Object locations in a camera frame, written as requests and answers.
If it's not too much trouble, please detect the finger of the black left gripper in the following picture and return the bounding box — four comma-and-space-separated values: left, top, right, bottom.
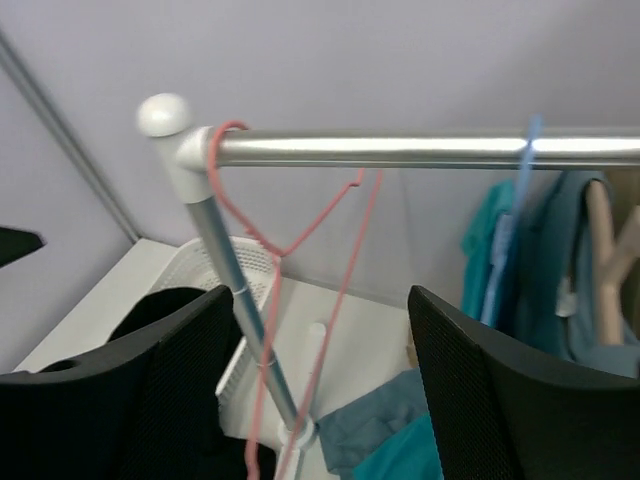
0, 226, 46, 268

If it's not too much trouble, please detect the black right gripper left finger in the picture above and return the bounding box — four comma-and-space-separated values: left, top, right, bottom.
1, 286, 234, 479

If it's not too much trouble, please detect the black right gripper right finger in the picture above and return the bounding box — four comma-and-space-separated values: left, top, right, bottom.
407, 285, 639, 479

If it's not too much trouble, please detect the teal t shirt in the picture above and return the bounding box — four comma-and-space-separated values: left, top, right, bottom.
354, 180, 514, 479

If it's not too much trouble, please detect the light blue wire hanger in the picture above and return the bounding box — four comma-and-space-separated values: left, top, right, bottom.
480, 115, 544, 328

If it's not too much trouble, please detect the pink wire hanger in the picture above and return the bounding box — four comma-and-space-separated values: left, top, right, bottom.
204, 119, 385, 480

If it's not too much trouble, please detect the grey blue t shirt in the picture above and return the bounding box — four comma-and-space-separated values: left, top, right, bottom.
319, 172, 639, 479

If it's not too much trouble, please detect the beige t shirt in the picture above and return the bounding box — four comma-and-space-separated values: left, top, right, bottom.
585, 170, 639, 345

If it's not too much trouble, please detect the white perforated plastic basket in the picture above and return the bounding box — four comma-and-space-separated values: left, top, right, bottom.
152, 234, 284, 441

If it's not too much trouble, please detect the silver white clothes rack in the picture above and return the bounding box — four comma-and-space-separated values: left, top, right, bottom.
137, 93, 639, 479

